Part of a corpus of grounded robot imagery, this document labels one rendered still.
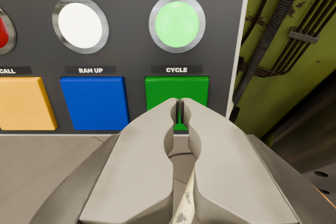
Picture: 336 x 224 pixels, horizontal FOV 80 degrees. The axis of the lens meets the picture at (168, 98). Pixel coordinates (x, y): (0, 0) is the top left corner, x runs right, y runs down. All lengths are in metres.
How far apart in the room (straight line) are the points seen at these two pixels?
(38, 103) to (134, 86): 0.12
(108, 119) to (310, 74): 0.48
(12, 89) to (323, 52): 0.55
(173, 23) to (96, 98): 0.13
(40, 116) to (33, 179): 1.19
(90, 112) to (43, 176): 1.20
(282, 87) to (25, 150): 1.44
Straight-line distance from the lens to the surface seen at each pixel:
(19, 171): 1.55
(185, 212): 0.59
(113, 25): 0.23
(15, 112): 0.32
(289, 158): 0.68
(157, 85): 0.24
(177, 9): 0.22
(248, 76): 0.59
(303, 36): 0.50
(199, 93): 0.24
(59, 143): 1.48
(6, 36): 0.28
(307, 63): 0.57
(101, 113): 0.27
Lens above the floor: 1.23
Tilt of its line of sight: 59 degrees down
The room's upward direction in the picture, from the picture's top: 3 degrees counter-clockwise
